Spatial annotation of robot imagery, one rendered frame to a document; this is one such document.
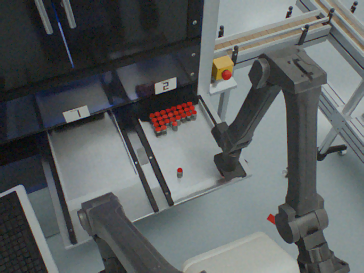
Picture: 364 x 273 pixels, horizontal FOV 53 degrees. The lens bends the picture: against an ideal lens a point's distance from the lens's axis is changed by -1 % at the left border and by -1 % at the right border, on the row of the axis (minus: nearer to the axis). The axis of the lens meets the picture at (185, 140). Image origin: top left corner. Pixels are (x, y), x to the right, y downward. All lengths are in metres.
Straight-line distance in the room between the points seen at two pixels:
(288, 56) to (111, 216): 0.47
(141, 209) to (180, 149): 0.27
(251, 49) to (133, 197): 0.83
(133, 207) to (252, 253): 0.63
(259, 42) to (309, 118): 1.01
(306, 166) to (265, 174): 1.59
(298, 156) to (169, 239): 1.47
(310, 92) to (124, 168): 0.82
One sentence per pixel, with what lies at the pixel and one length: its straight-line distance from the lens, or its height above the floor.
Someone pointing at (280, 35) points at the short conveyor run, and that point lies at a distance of 1.78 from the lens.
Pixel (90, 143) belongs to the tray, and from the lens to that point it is 1.45.
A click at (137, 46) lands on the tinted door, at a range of 1.23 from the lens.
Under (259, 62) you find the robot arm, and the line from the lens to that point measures 0.77.
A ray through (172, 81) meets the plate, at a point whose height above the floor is 1.03.
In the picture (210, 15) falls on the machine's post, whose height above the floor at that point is 1.29.
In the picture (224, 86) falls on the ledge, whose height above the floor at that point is 0.88.
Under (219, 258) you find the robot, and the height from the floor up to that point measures 1.33.
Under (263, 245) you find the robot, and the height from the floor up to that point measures 1.34.
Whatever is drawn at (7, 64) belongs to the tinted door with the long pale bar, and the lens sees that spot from 1.17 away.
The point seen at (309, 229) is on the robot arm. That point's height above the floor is 1.26.
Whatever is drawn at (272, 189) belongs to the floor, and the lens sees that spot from 2.37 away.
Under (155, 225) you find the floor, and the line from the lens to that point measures 2.21.
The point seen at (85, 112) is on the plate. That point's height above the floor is 1.01.
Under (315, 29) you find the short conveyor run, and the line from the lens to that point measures 1.88.
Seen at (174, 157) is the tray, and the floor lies 0.88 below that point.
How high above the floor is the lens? 2.08
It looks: 58 degrees down
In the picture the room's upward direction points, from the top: 3 degrees clockwise
